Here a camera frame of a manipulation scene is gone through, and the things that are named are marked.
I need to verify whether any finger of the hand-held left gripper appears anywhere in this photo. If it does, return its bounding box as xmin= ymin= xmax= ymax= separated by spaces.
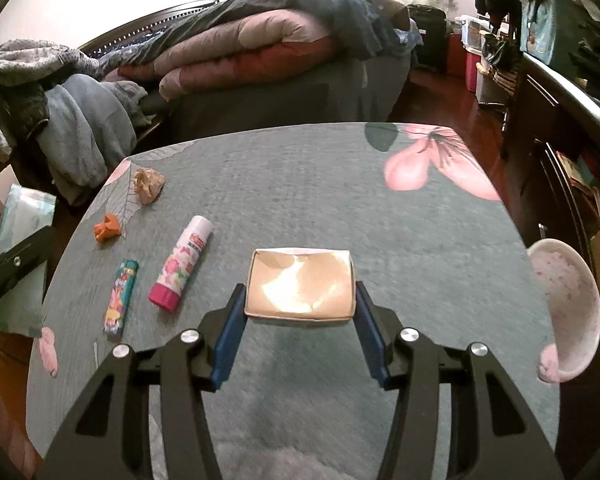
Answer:
xmin=0 ymin=226 xmax=55 ymax=316

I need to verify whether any colourful lighter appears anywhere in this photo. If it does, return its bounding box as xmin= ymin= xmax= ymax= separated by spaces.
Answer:
xmin=102 ymin=259 xmax=141 ymax=336

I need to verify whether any red container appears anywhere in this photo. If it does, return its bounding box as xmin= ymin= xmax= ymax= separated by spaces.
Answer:
xmin=464 ymin=49 xmax=483 ymax=93

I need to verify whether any black suitcase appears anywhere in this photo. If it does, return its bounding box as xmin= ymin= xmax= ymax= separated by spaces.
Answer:
xmin=407 ymin=4 xmax=448 ymax=73

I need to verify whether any pink folded quilt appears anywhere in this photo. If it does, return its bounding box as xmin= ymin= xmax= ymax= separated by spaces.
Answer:
xmin=105 ymin=10 xmax=341 ymax=101

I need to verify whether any white and pink glue stick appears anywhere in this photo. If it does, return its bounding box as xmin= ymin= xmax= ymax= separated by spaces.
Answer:
xmin=147 ymin=215 xmax=215 ymax=311

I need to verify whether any small orange scrap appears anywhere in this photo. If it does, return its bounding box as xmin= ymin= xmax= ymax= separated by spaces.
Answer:
xmin=93 ymin=214 xmax=122 ymax=243

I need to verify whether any light blue wipes pack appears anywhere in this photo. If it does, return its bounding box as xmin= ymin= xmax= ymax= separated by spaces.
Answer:
xmin=0 ymin=182 xmax=57 ymax=336

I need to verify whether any black handbag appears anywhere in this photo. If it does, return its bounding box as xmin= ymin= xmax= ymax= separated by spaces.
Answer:
xmin=482 ymin=30 xmax=518 ymax=73

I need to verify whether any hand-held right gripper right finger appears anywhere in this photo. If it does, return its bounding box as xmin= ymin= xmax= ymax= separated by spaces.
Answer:
xmin=352 ymin=280 xmax=566 ymax=480

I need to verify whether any blue patterned quilt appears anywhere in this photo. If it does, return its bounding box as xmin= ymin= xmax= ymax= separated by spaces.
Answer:
xmin=100 ymin=0 xmax=411 ymax=68

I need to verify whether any navy star pillow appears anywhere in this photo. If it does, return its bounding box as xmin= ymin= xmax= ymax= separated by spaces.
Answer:
xmin=92 ymin=20 xmax=201 ymax=63

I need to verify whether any dark wooden dresser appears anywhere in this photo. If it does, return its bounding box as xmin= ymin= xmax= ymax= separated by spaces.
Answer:
xmin=500 ymin=52 xmax=600 ymax=291

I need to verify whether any light blue robe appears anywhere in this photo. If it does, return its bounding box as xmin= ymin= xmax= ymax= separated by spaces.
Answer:
xmin=35 ymin=75 xmax=148 ymax=206

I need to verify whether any dark wooden bed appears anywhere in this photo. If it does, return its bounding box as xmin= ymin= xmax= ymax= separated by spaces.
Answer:
xmin=77 ymin=0 xmax=421 ymax=143

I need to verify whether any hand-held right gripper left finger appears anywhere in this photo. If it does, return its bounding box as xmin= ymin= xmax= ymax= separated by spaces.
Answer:
xmin=40 ymin=282 xmax=248 ymax=480

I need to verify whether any pink waste bin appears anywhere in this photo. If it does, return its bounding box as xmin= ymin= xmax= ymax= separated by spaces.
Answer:
xmin=525 ymin=238 xmax=600 ymax=386

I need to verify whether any person's pink clothing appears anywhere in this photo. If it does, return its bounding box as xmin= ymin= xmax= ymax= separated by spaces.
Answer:
xmin=0 ymin=365 xmax=36 ymax=478

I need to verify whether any tan blanket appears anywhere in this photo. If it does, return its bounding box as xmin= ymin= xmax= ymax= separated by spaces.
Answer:
xmin=375 ymin=0 xmax=412 ymax=33

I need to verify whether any black garment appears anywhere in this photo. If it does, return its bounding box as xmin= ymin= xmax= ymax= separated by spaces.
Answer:
xmin=0 ymin=80 xmax=48 ymax=136

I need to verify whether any floral tablecloth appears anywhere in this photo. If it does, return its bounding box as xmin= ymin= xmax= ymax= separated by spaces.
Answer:
xmin=27 ymin=122 xmax=561 ymax=480

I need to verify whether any crumpled brown paper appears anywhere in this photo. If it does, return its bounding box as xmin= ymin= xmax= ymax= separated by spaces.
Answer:
xmin=132 ymin=167 xmax=166 ymax=207

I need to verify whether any beige paper box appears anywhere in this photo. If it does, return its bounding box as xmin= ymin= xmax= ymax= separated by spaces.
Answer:
xmin=243 ymin=246 xmax=357 ymax=325

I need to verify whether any stack of books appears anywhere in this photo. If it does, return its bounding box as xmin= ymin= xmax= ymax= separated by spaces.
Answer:
xmin=555 ymin=150 xmax=600 ymax=281

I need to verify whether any teal storage box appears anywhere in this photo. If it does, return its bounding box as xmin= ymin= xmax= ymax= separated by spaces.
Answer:
xmin=519 ymin=0 xmax=581 ymax=63

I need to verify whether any clear plastic container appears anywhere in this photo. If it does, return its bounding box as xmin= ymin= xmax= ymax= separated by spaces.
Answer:
xmin=455 ymin=15 xmax=486 ymax=53

